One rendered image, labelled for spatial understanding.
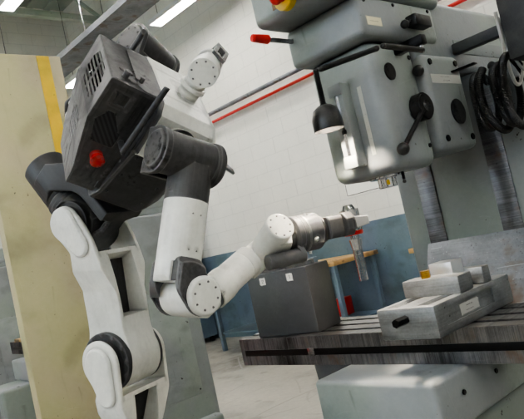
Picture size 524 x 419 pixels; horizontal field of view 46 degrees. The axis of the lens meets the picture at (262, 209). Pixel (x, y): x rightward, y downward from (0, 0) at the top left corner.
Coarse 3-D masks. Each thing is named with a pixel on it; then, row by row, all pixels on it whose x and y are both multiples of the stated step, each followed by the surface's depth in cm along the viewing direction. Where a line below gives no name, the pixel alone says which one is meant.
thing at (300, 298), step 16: (272, 272) 178; (288, 272) 174; (304, 272) 170; (320, 272) 175; (256, 288) 181; (272, 288) 178; (288, 288) 174; (304, 288) 171; (320, 288) 174; (256, 304) 182; (272, 304) 178; (288, 304) 175; (304, 304) 171; (320, 304) 172; (336, 304) 178; (256, 320) 182; (272, 320) 179; (288, 320) 175; (304, 320) 172; (320, 320) 171; (336, 320) 177; (272, 336) 179
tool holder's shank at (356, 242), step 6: (354, 240) 147; (360, 240) 148; (354, 246) 147; (360, 246) 148; (354, 252) 148; (360, 252) 147; (354, 258) 148; (360, 258) 147; (360, 264) 147; (360, 270) 147; (366, 270) 147; (360, 276) 147; (366, 276) 147
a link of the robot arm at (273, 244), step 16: (272, 224) 132; (288, 224) 134; (304, 224) 138; (256, 240) 137; (272, 240) 132; (288, 240) 135; (304, 240) 137; (272, 256) 133; (288, 256) 135; (304, 256) 137
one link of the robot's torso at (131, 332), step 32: (64, 224) 148; (128, 224) 159; (96, 256) 144; (128, 256) 155; (96, 288) 148; (128, 288) 156; (96, 320) 149; (128, 320) 147; (128, 352) 144; (160, 352) 153; (128, 384) 146
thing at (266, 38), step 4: (252, 36) 147; (256, 36) 147; (260, 36) 148; (264, 36) 149; (268, 36) 150; (252, 40) 148; (256, 40) 148; (260, 40) 148; (264, 40) 149; (268, 40) 150; (272, 40) 152; (276, 40) 152; (280, 40) 154; (284, 40) 155; (288, 40) 155; (292, 40) 156
